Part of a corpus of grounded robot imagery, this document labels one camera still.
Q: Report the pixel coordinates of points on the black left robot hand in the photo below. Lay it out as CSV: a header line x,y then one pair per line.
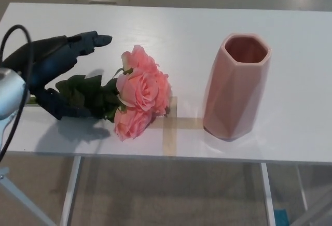
x,y
49,60

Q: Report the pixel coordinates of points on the pink artificial rose bouquet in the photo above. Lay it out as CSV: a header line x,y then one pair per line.
x,y
140,91

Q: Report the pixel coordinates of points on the pink faceted ceramic vase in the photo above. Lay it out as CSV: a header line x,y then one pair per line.
x,y
233,101

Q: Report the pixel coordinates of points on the white table leg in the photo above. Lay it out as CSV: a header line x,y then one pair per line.
x,y
268,197
68,197
303,189

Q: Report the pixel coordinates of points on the grey metal stand leg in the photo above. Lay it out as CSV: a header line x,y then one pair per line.
x,y
18,197
317,210

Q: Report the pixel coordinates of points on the long beige tape strip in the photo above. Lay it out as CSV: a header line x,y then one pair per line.
x,y
169,140

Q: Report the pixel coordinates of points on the short beige tape strip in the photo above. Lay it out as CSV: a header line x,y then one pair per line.
x,y
186,123

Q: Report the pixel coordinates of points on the teal floor tape patch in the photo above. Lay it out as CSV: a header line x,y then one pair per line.
x,y
281,217

